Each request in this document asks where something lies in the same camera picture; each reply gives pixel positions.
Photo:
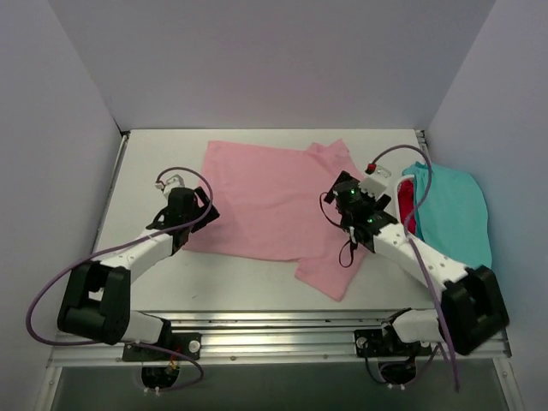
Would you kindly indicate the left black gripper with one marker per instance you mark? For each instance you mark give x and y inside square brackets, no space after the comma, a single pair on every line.
[205,210]

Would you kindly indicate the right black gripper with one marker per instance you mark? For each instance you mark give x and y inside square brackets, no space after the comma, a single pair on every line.
[342,184]

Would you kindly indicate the pink t shirt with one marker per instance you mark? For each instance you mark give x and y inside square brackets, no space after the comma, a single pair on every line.
[268,201]

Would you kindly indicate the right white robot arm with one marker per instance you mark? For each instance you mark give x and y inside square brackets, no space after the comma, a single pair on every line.
[469,307]

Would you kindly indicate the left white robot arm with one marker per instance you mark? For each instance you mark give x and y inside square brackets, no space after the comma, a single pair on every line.
[96,302]

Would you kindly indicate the red garment in basket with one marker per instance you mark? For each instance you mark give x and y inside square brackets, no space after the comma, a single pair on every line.
[405,205]

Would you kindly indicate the white laundry basket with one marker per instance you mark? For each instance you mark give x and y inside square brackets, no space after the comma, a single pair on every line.
[396,188]

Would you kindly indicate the teal t shirt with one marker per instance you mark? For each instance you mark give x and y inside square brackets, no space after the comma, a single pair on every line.
[453,218]

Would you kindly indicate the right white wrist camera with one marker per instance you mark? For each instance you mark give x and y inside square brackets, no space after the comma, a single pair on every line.
[375,181]

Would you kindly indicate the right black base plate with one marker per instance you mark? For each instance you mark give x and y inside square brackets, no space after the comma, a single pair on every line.
[377,343]

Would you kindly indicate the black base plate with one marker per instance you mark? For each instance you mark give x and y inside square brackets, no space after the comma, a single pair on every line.
[377,343]
[187,343]

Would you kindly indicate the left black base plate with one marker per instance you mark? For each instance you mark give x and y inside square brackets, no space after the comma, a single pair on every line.
[187,343]

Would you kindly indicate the aluminium mounting rail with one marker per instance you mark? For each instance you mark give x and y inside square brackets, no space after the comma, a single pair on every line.
[266,338]

